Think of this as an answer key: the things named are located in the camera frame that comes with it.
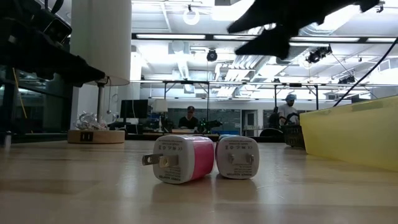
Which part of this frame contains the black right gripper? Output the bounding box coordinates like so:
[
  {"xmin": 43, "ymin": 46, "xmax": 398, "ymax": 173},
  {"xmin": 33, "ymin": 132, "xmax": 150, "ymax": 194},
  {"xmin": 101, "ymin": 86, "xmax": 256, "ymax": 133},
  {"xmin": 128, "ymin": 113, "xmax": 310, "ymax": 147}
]
[{"xmin": 226, "ymin": 0, "xmax": 382, "ymax": 60}]

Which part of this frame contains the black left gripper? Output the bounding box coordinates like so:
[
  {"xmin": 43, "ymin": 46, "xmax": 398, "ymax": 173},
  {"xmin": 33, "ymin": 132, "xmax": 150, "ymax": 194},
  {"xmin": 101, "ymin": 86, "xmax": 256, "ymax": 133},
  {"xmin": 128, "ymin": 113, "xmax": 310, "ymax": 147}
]
[{"xmin": 12, "ymin": 18, "xmax": 106, "ymax": 88}]

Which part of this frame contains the purple white plug adapter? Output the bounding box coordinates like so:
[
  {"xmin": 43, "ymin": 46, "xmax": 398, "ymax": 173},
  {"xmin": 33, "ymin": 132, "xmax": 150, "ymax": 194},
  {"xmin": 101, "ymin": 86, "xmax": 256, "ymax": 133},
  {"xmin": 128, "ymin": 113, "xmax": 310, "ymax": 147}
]
[{"xmin": 215, "ymin": 136, "xmax": 260, "ymax": 180}]

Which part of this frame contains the pink white plug adapter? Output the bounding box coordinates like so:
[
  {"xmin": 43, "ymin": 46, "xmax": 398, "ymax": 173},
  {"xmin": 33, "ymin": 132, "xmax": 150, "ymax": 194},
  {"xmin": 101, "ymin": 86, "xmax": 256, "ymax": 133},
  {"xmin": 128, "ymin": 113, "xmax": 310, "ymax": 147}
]
[{"xmin": 142, "ymin": 134, "xmax": 216, "ymax": 185}]

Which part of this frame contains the black office chair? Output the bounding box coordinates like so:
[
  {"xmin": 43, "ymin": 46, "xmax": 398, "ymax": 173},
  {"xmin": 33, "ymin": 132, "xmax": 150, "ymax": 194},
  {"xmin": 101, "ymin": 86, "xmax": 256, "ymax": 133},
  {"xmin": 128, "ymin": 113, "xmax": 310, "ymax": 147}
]
[{"xmin": 259, "ymin": 127, "xmax": 284, "ymax": 138}]

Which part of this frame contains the white shade wooden base lamp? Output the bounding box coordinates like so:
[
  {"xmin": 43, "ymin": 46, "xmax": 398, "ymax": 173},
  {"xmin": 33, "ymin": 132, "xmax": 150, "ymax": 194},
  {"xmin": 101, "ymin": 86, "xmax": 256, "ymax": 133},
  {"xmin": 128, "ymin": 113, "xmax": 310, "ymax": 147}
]
[{"xmin": 67, "ymin": 0, "xmax": 132, "ymax": 144}]

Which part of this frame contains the crumpled clear plastic wrap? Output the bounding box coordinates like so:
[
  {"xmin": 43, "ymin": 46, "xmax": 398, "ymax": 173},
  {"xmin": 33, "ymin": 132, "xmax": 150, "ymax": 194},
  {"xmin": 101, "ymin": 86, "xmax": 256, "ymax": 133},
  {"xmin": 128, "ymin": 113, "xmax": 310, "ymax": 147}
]
[{"xmin": 74, "ymin": 111, "xmax": 109, "ymax": 131}]

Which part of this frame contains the black computer monitor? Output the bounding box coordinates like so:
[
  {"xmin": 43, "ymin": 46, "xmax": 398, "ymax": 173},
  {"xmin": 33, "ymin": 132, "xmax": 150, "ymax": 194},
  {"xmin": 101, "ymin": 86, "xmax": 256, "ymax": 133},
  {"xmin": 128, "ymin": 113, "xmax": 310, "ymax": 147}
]
[{"xmin": 119, "ymin": 99, "xmax": 149, "ymax": 119}]

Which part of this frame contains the person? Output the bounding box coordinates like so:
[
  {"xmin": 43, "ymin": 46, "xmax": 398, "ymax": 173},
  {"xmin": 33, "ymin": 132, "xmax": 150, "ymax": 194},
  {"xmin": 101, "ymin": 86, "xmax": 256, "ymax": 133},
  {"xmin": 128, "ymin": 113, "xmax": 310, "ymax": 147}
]
[
  {"xmin": 178, "ymin": 105, "xmax": 200, "ymax": 130},
  {"xmin": 277, "ymin": 94, "xmax": 300, "ymax": 125}
]

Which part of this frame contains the small white shade lamp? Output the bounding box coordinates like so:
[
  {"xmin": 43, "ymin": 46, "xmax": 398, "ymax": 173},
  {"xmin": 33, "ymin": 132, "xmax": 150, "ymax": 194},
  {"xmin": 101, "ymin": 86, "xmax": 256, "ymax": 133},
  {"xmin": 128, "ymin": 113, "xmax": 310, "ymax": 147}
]
[{"xmin": 152, "ymin": 98, "xmax": 169, "ymax": 132}]

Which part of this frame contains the black mesh basket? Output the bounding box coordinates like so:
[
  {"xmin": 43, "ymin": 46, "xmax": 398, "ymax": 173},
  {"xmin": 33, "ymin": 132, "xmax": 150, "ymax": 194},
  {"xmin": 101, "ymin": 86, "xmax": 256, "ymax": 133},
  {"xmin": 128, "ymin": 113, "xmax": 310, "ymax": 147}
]
[{"xmin": 282, "ymin": 123, "xmax": 306, "ymax": 148}]

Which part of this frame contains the yellow translucent plastic tray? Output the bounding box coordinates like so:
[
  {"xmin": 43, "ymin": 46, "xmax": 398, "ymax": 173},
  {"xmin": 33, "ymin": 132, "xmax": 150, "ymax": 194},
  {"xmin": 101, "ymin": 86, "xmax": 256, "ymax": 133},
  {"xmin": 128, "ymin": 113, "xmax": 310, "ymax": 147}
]
[{"xmin": 299, "ymin": 95, "xmax": 398, "ymax": 172}]

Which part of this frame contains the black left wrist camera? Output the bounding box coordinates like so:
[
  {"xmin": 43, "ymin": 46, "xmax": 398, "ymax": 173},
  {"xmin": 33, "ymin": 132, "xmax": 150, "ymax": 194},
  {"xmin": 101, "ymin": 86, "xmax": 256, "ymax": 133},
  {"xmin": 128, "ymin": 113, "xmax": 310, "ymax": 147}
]
[{"xmin": 43, "ymin": 17, "xmax": 73, "ymax": 44}]

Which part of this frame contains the black overhead mounted camera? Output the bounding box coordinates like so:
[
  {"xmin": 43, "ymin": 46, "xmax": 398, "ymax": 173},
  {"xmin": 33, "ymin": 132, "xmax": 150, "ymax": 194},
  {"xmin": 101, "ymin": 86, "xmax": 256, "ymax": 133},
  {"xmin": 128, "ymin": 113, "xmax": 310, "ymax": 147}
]
[{"xmin": 305, "ymin": 45, "xmax": 333, "ymax": 65}]

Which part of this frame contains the black ceiling dome camera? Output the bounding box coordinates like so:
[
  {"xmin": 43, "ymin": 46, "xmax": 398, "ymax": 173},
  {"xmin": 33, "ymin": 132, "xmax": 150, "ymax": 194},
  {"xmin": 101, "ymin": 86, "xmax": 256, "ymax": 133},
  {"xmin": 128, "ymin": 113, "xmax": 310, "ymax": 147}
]
[{"xmin": 206, "ymin": 49, "xmax": 219, "ymax": 63}]

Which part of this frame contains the black metal stand frame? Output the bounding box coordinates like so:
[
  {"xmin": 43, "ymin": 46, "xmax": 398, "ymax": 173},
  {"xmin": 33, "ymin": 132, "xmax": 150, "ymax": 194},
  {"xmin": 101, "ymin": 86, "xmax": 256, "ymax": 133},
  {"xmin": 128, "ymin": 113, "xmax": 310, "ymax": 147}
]
[
  {"xmin": 162, "ymin": 80, "xmax": 210, "ymax": 127},
  {"xmin": 272, "ymin": 82, "xmax": 320, "ymax": 122}
]

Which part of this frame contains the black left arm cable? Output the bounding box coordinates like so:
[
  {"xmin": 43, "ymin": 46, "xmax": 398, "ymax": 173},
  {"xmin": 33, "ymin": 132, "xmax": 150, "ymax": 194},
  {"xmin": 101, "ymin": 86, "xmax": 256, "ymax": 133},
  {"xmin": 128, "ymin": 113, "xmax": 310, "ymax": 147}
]
[{"xmin": 44, "ymin": 0, "xmax": 65, "ymax": 15}]

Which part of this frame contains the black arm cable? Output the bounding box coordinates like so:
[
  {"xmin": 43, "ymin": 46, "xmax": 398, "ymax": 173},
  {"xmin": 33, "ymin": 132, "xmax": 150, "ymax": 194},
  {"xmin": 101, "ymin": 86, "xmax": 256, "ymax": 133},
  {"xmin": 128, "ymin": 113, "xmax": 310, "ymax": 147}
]
[
  {"xmin": 333, "ymin": 37, "xmax": 398, "ymax": 108},
  {"xmin": 44, "ymin": 0, "xmax": 65, "ymax": 15}
]

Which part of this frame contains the black aluminium table frame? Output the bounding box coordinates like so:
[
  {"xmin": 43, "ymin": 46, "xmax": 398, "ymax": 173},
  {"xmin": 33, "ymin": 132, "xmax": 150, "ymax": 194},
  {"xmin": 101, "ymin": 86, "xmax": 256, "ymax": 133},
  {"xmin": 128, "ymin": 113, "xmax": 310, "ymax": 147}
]
[{"xmin": 11, "ymin": 132, "xmax": 285, "ymax": 144}]

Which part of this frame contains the round ceiling ring lamp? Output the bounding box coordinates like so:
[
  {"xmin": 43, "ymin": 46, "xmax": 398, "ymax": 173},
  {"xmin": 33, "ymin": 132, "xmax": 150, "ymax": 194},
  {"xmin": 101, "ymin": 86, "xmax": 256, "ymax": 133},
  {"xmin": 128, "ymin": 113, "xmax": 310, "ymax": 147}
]
[{"xmin": 182, "ymin": 4, "xmax": 201, "ymax": 26}]

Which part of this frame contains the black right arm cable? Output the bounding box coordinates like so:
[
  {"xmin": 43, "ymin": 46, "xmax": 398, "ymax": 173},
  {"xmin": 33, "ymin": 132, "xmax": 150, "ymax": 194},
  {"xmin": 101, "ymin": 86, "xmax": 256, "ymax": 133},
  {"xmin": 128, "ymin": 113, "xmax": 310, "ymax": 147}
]
[{"xmin": 333, "ymin": 37, "xmax": 398, "ymax": 108}]

